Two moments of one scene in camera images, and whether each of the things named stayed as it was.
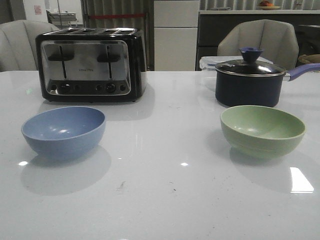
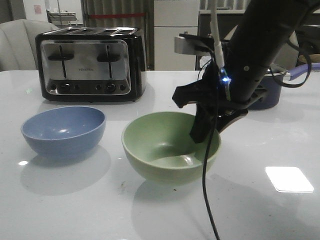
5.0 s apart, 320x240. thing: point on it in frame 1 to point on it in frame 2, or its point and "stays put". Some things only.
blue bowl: (63, 133) stays put
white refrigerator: (176, 23) stays put
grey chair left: (18, 46) stays put
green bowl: (259, 132) to (160, 147)
